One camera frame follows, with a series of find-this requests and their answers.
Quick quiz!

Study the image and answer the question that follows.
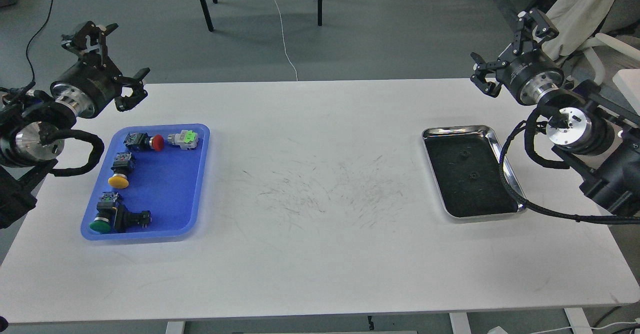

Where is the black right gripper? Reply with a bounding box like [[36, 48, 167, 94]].
[[470, 8, 565, 106]]

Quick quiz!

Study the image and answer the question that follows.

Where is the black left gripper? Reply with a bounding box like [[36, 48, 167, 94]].
[[50, 21, 150, 119]]

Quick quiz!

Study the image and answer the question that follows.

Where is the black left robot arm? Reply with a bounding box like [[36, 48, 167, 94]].
[[0, 21, 150, 229]]

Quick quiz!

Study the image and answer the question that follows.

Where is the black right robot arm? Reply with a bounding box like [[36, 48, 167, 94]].
[[470, 8, 640, 225]]

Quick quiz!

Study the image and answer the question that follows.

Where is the white chair with cloth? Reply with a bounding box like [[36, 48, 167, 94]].
[[542, 0, 639, 111]]

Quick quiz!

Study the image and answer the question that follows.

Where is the silver metal tray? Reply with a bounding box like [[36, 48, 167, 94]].
[[422, 125, 526, 221]]

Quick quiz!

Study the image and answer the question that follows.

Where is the blue plastic tray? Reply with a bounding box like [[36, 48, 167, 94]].
[[80, 124, 211, 243]]

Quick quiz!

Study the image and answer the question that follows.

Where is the black floor cable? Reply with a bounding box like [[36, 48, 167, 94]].
[[15, 0, 108, 87]]

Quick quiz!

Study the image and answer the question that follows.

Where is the red push button switch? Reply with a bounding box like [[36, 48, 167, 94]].
[[123, 132, 165, 151]]

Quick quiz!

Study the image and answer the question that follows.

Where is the green grey switch part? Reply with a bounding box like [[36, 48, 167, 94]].
[[166, 130, 199, 150]]

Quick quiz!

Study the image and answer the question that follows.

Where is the yellow push button switch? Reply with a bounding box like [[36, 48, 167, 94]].
[[107, 151, 136, 189]]

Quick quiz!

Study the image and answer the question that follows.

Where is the green push button switch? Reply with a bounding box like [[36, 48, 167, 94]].
[[89, 191, 122, 234]]

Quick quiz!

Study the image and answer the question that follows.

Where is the black switch contact block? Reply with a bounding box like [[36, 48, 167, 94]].
[[113, 205, 153, 233]]

